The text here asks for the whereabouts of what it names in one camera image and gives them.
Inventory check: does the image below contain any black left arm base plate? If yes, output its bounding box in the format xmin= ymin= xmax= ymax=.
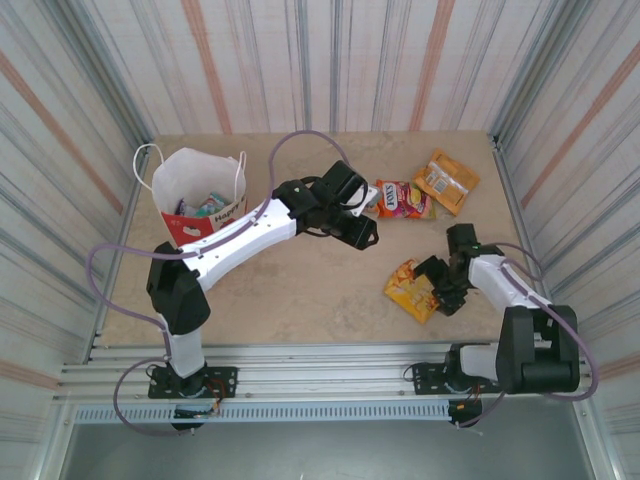
xmin=148 ymin=365 xmax=239 ymax=400

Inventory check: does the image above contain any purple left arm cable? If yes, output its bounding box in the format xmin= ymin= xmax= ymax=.
xmin=87 ymin=129 xmax=371 ymax=437

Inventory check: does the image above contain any white paper bag red print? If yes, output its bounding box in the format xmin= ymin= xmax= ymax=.
xmin=132 ymin=143 xmax=250 ymax=249

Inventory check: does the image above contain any slotted grey cable duct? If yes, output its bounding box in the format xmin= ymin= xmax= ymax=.
xmin=73 ymin=403 xmax=451 ymax=425

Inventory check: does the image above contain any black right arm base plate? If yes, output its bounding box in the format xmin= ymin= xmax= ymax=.
xmin=412 ymin=362 xmax=503 ymax=396

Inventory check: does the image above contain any orange snack packet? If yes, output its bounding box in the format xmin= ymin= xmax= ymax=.
xmin=412 ymin=147 xmax=481 ymax=217

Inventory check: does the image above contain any yellow snack packet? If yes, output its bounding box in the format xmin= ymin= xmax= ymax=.
xmin=383 ymin=257 xmax=442 ymax=326

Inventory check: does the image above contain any green candy packet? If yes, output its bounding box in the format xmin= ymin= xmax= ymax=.
xmin=196 ymin=192 xmax=227 ymax=219

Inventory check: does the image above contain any red candy packet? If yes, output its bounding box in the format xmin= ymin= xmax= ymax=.
xmin=374 ymin=178 xmax=437 ymax=221

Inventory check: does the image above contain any aluminium rail frame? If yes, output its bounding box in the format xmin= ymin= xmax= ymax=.
xmin=52 ymin=342 xmax=599 ymax=406

